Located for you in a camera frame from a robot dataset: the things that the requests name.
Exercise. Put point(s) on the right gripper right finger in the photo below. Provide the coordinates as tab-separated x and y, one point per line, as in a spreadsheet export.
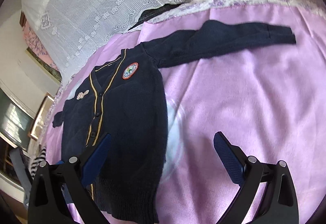
279	202

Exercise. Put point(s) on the pink purple bed blanket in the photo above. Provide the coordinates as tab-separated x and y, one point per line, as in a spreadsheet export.
269	101

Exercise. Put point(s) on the striped black white garment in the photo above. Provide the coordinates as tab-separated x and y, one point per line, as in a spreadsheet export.
38	155

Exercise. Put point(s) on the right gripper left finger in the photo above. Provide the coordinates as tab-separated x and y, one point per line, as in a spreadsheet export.
47	203

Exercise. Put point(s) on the navy blue knit cardigan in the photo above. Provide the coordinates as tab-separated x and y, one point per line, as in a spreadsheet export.
124	99

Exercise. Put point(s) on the floral white bed sheet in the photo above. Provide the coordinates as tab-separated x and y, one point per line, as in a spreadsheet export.
316	7

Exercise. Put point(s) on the pink floral curtain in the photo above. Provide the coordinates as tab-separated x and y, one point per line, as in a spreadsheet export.
34	43

